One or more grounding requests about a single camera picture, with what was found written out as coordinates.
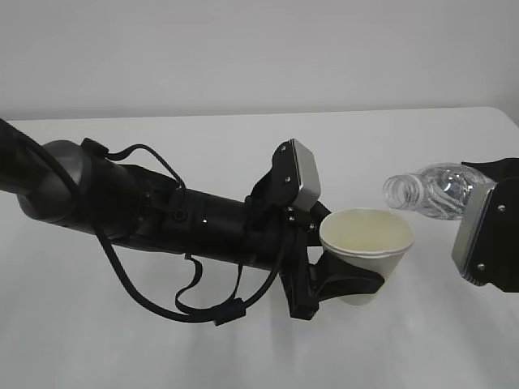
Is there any white paper cup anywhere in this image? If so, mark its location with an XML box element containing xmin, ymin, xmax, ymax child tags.
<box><xmin>319</xmin><ymin>207</ymin><xmax>416</xmax><ymax>307</ymax></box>

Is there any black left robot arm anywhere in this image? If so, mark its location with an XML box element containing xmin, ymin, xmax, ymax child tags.
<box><xmin>1</xmin><ymin>122</ymin><xmax>385</xmax><ymax>326</ymax></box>

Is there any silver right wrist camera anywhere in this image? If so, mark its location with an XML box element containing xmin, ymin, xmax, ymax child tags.
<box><xmin>452</xmin><ymin>177</ymin><xmax>518</xmax><ymax>293</ymax></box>

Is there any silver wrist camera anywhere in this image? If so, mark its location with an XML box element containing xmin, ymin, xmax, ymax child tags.
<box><xmin>270</xmin><ymin>139</ymin><xmax>321</xmax><ymax>212</ymax></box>
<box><xmin>452</xmin><ymin>177</ymin><xmax>518</xmax><ymax>293</ymax></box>

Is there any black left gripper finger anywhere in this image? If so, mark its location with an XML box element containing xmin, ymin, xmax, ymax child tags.
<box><xmin>310</xmin><ymin>250</ymin><xmax>385</xmax><ymax>301</ymax></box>

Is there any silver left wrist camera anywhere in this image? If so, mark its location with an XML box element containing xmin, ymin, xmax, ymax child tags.
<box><xmin>270</xmin><ymin>139</ymin><xmax>321</xmax><ymax>212</ymax></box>

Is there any clear water bottle green label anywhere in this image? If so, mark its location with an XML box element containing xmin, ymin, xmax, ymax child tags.
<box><xmin>382</xmin><ymin>163</ymin><xmax>493</xmax><ymax>220</ymax></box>

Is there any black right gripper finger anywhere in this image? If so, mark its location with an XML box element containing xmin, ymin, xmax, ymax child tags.
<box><xmin>461</xmin><ymin>157</ymin><xmax>518</xmax><ymax>186</ymax></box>

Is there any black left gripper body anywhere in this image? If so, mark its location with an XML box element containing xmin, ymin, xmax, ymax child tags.
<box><xmin>242</xmin><ymin>173</ymin><xmax>332</xmax><ymax>322</ymax></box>

